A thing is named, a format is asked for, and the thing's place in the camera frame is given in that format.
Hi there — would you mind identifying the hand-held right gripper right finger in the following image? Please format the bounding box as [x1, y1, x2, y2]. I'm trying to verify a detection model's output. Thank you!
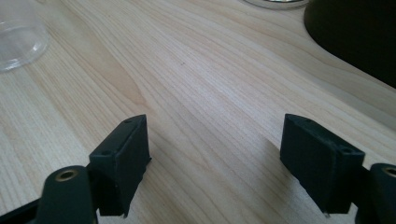
[279, 113, 366, 218]

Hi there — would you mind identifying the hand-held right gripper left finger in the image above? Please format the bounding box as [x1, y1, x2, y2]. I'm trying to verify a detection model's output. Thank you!
[88, 114, 152, 218]

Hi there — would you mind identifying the black round object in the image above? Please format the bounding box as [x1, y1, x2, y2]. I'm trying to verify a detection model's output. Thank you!
[304, 0, 396, 90]

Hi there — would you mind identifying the white round rim object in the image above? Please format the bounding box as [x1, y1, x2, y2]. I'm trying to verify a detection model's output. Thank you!
[239, 0, 311, 10]

